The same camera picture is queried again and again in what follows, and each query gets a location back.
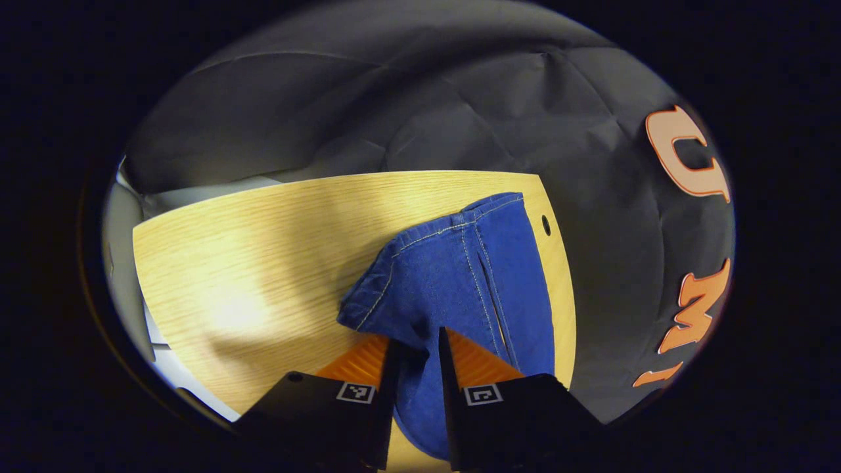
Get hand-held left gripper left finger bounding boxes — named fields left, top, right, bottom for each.
left=232, top=334, right=403, bottom=473

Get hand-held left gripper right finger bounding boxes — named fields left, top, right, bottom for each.
left=438, top=325, right=606, bottom=473

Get blue denim jeans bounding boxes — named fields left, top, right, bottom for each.
left=337, top=192, right=557, bottom=461

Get black backdrop cloth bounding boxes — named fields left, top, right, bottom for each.
left=122, top=0, right=737, bottom=424

